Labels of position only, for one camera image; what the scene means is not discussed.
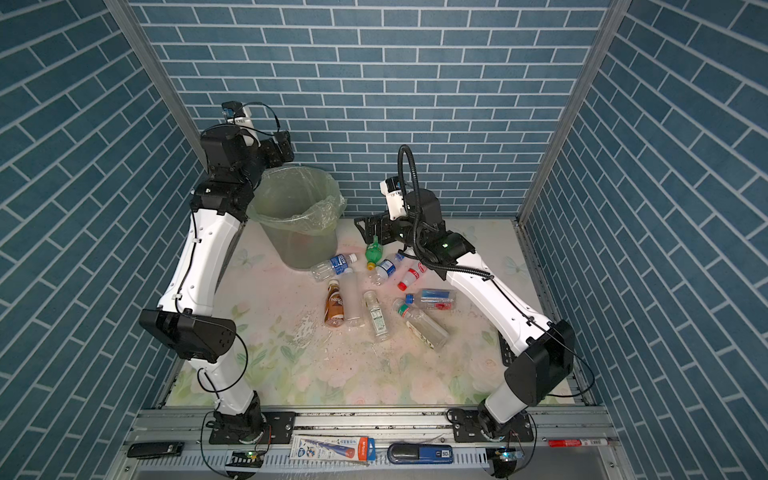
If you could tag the red label clear bottle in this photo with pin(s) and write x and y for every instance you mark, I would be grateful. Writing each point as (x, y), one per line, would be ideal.
(412, 274)

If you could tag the blue red label bottle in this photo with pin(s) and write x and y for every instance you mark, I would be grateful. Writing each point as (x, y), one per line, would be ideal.
(432, 299)

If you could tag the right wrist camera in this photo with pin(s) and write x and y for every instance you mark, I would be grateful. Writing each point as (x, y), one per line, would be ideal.
(393, 193)

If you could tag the small blue label bottle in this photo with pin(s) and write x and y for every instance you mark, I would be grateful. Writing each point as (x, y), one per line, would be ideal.
(386, 268)

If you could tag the black calculator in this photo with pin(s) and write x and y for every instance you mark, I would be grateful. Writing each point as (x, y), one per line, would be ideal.
(507, 355)

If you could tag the green lined trash bin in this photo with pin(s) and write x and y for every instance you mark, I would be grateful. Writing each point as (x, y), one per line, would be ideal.
(299, 209)

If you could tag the large clear green cap bottle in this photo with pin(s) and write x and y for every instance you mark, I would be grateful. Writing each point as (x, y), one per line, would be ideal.
(421, 324)

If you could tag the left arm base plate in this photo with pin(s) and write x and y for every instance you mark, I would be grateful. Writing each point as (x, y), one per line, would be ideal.
(270, 427)

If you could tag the black remote control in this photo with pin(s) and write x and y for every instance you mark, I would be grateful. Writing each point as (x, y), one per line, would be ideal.
(153, 450)

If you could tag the blue black device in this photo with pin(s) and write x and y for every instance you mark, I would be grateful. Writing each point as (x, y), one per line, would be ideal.
(419, 454)

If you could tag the orange brown drink bottle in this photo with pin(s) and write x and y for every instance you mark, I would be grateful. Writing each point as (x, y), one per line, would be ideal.
(334, 307)

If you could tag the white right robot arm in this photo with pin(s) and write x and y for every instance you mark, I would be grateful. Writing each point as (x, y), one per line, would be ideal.
(543, 350)

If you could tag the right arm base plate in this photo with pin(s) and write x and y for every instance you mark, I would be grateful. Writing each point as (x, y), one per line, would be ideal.
(476, 426)

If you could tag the frosted clear bottle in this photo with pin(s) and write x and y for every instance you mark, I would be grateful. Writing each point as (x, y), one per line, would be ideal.
(351, 297)

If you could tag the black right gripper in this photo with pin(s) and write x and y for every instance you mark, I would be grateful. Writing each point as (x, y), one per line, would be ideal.
(385, 222)

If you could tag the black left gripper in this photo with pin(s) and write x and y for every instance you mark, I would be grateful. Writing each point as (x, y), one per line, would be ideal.
(281, 146)

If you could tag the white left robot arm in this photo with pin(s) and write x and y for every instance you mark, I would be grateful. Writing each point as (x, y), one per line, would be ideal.
(183, 319)

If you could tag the clear green label bottle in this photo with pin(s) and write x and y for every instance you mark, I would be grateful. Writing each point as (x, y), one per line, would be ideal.
(376, 314)

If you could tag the blue label water bottle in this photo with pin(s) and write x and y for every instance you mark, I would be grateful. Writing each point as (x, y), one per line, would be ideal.
(333, 267)

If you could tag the red marker pen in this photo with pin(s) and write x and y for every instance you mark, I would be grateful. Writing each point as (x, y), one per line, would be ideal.
(575, 443)

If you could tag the green plastic bottle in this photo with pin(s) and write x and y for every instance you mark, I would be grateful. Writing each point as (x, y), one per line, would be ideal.
(373, 253)

